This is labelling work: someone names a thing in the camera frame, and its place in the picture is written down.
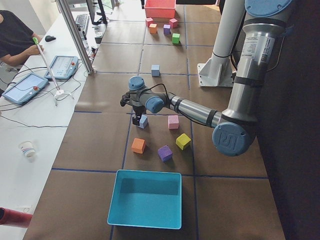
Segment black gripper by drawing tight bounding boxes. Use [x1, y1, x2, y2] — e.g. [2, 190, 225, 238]
[132, 105, 146, 126]

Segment light blue foam block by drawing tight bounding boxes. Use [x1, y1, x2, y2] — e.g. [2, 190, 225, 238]
[151, 64, 160, 77]
[139, 115, 149, 129]

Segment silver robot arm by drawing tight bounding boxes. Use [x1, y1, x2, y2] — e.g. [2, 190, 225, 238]
[120, 0, 295, 157]

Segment orange foam block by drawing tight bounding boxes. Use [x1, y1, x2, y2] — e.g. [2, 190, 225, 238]
[148, 23, 158, 34]
[131, 138, 146, 154]

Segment pink foam block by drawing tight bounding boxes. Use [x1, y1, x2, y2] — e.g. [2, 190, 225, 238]
[167, 115, 180, 130]

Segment near purple foam block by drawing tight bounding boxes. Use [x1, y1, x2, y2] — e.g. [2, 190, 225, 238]
[157, 145, 173, 162]

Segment yellow foam block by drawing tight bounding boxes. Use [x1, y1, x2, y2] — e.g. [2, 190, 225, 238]
[175, 133, 191, 151]

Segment blue plastic bin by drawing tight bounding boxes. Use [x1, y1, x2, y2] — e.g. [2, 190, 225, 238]
[107, 169, 182, 230]

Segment green foam block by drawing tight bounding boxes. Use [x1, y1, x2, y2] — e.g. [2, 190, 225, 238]
[171, 33, 181, 45]

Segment far orange foam block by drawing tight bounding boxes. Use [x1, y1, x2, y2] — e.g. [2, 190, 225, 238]
[148, 23, 158, 34]

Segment far teach pendant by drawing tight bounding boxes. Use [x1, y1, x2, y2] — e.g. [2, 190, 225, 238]
[43, 55, 79, 81]

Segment teach pendant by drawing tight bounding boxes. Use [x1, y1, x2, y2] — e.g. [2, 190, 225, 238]
[2, 73, 49, 105]
[43, 55, 79, 81]

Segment red foam block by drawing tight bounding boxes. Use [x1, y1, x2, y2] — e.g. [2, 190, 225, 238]
[145, 17, 154, 27]
[168, 18, 179, 29]

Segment near teach pendant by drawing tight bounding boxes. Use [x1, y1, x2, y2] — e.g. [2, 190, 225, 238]
[2, 73, 49, 105]

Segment paper cup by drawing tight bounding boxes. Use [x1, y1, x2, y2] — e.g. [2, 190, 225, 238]
[18, 141, 36, 158]

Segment black keyboard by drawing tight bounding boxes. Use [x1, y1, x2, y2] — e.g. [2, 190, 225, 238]
[74, 13, 90, 33]

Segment red plastic bin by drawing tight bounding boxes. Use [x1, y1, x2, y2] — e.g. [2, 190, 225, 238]
[144, 0, 176, 19]

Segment black computer mouse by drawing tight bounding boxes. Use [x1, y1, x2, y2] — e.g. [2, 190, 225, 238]
[44, 35, 56, 43]

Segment white stick with green tip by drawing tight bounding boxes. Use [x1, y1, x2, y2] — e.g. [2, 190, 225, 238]
[32, 37, 64, 95]

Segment seated person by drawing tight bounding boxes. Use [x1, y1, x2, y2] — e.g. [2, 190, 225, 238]
[0, 10, 44, 67]

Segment red cylinder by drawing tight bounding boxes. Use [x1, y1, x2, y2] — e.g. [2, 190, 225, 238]
[0, 207, 33, 228]

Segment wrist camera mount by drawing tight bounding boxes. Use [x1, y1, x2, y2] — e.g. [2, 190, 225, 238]
[120, 92, 132, 107]

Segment white camera mast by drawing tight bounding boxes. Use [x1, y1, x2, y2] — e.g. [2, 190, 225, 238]
[197, 0, 245, 87]

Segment aluminium frame post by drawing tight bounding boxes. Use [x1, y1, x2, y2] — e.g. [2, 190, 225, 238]
[56, 0, 94, 75]

